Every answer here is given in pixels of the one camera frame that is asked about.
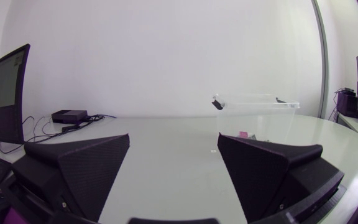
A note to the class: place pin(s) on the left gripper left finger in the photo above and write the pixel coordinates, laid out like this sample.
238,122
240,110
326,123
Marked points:
85,174

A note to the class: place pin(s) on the pink toy brick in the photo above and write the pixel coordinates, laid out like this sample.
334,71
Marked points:
243,134

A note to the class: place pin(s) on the grey toy brick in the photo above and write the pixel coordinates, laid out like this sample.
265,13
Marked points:
252,136

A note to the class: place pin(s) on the black power brick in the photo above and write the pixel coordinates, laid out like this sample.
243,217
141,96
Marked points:
69,116

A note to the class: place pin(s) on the clear plastic container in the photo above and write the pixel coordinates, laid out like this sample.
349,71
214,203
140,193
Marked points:
253,116

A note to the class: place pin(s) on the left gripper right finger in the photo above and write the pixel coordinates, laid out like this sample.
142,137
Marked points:
259,174

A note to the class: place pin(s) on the dark screen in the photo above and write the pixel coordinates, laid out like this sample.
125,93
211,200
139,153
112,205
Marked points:
2,96

